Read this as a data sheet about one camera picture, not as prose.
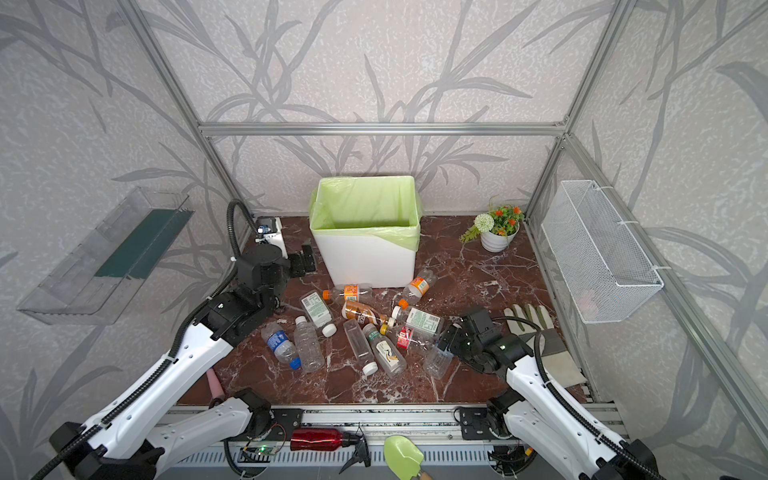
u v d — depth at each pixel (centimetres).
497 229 99
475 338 61
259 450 71
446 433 73
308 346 83
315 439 67
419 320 89
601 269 63
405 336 83
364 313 89
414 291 96
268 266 50
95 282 64
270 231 58
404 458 69
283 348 83
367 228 75
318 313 89
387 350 81
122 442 38
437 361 79
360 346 80
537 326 68
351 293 93
